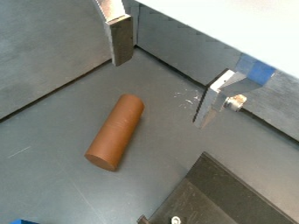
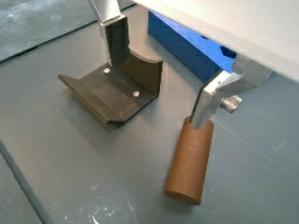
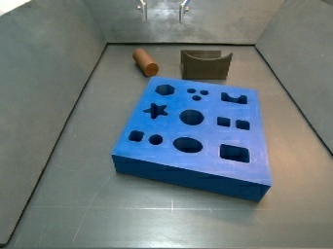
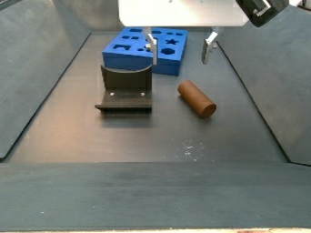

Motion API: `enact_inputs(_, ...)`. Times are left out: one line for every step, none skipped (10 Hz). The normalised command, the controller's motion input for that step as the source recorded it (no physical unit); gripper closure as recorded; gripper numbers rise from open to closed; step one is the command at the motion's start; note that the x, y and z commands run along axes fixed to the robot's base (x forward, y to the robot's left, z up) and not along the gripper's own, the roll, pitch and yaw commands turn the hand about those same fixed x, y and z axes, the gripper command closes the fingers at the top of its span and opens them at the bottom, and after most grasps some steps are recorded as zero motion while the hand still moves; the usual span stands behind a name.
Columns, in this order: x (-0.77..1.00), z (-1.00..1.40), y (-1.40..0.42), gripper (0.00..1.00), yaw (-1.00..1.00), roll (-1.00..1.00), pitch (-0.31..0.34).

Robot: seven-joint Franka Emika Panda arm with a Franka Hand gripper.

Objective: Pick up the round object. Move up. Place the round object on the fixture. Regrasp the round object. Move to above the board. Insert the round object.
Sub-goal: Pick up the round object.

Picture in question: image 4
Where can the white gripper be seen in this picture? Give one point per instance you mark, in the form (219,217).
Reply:
(180,13)

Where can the brown cylinder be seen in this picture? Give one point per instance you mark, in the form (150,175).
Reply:
(196,99)

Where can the blue foam shape board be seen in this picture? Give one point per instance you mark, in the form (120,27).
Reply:
(127,53)

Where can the black curved cradle stand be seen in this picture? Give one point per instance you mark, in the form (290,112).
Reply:
(127,90)

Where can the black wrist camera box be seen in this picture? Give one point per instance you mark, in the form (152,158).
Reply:
(262,10)

